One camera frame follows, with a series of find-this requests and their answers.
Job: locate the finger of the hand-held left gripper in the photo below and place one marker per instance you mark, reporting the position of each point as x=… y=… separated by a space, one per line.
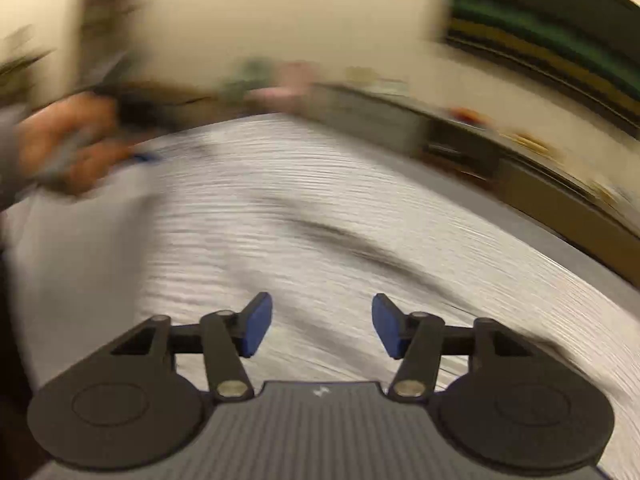
x=146 y=158

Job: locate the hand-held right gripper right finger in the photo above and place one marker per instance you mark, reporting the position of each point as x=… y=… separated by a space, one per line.
x=389 y=327

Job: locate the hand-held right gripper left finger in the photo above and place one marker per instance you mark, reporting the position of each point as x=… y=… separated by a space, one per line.
x=257 y=325

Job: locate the white patterned garment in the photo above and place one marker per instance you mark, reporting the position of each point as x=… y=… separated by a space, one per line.
x=300 y=185

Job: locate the person's left hand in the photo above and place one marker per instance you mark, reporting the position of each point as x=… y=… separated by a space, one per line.
x=75 y=125

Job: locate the wooden sideboard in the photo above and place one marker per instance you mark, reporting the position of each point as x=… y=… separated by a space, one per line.
x=550 y=190

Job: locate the green and gold wall painting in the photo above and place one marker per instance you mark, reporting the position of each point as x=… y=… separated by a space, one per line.
x=540 y=25

